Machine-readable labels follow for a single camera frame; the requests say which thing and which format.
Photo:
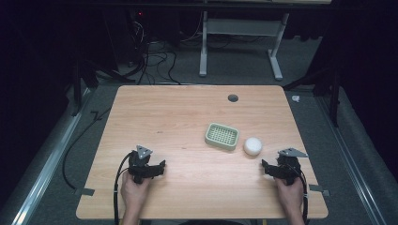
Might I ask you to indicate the white metal desk frame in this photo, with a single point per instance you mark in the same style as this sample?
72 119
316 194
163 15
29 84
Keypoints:
239 28

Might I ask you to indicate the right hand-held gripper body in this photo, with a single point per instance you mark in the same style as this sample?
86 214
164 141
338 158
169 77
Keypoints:
289 167

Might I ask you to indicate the aluminium floor rail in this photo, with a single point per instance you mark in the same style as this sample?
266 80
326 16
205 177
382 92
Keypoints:
47 168
350 162

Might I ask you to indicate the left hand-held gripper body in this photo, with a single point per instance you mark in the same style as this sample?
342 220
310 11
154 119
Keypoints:
138 165

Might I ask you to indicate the round white soap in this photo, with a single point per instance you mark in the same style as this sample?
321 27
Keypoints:
252 146

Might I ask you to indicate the person's left hand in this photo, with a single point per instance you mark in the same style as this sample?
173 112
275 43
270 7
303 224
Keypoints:
134 193

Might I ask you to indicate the person's right hand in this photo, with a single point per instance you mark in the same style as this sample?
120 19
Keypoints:
291 195

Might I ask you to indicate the grey tape strip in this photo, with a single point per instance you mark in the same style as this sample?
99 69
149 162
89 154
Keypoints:
84 191
319 189

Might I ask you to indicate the crumpled white paper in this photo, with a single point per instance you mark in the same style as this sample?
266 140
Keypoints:
295 98

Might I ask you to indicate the green soap dish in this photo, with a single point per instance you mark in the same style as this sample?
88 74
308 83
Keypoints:
222 136

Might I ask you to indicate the black metal stand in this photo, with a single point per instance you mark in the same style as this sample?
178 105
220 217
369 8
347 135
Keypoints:
328 87
79 81

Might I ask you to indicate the grey table grommet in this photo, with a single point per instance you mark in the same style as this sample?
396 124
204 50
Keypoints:
233 98

